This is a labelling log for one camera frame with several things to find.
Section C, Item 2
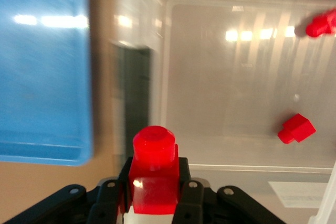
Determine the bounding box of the black box latch handle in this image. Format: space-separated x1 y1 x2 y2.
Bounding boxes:
111 41 154 167

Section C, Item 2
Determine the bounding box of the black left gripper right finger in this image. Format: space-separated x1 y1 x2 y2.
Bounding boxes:
172 156 286 224

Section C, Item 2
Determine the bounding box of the blue plastic tray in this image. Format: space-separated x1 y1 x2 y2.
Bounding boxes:
0 0 95 167

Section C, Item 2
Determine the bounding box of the white paper label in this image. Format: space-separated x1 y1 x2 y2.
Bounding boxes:
267 181 329 209

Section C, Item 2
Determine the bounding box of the red plastic block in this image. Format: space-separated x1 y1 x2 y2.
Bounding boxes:
128 125 182 216
306 7 336 38
277 113 317 145

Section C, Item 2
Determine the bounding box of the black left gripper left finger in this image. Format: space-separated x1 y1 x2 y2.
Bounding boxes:
1 156 133 224

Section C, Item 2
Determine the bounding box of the clear plastic storage box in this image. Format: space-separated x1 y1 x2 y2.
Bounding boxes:
109 0 336 224

